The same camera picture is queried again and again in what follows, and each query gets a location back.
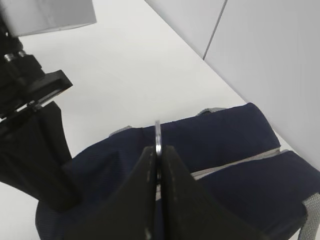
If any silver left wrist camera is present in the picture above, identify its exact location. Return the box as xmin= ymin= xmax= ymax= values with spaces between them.
xmin=0 ymin=0 xmax=97 ymax=37

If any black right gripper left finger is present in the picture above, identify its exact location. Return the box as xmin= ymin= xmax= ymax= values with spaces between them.
xmin=64 ymin=146 xmax=157 ymax=240

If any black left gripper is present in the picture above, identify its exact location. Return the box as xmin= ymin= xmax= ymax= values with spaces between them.
xmin=0 ymin=32 xmax=82 ymax=210

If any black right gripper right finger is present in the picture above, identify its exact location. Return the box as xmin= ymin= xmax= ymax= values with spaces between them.
xmin=159 ymin=145 xmax=267 ymax=240

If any navy blue lunch bag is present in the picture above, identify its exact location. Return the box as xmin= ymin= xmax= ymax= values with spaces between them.
xmin=35 ymin=103 xmax=320 ymax=240

